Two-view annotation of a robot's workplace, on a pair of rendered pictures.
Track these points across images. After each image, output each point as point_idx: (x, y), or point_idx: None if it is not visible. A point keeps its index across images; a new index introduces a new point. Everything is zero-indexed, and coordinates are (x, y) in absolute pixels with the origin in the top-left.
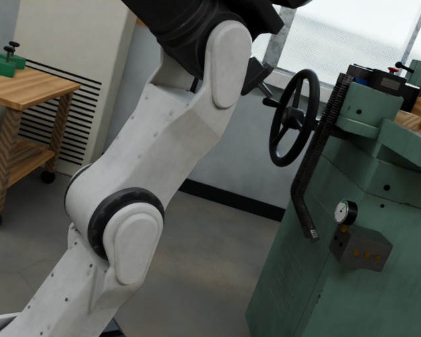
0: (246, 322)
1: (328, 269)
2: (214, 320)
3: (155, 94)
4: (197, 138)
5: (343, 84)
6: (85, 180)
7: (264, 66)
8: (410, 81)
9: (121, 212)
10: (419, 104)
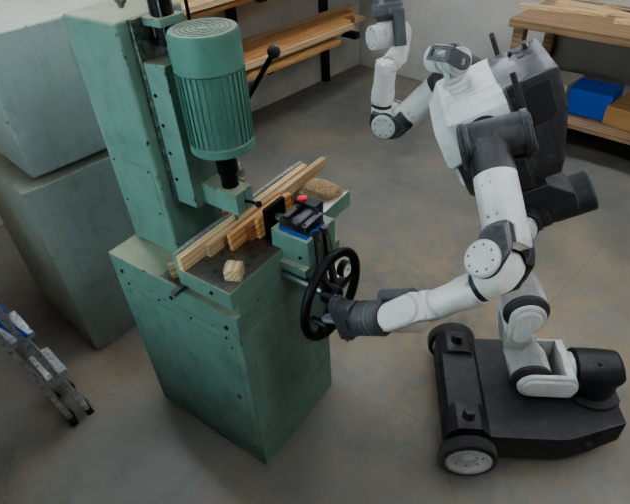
0: (276, 456)
1: None
2: (307, 468)
3: None
4: None
5: (329, 232)
6: (545, 296)
7: (343, 300)
8: (248, 206)
9: None
10: (286, 201)
